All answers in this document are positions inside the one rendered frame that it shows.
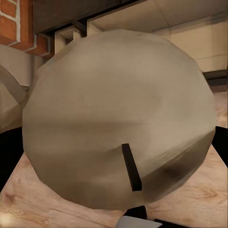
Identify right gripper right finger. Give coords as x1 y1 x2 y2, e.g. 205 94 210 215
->
212 126 228 167

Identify pillar candle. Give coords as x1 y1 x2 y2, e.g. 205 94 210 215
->
0 64 27 133
21 28 216 210

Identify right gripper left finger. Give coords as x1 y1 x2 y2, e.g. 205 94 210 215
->
0 127 24 192

